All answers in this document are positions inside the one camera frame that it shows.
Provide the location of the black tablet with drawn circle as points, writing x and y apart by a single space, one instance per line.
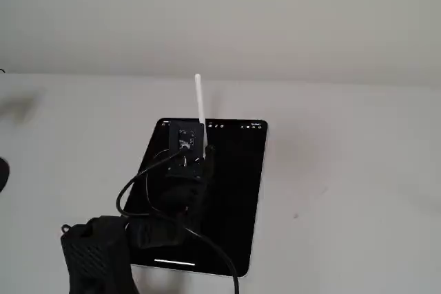
237 187

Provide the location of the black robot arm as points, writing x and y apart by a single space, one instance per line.
93 256

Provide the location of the dark rounded object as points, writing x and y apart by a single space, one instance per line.
3 175

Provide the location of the black gripper camera module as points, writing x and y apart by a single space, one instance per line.
186 135

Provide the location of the white stylus pen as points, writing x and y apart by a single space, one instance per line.
200 101

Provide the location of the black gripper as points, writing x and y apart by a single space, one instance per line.
197 174

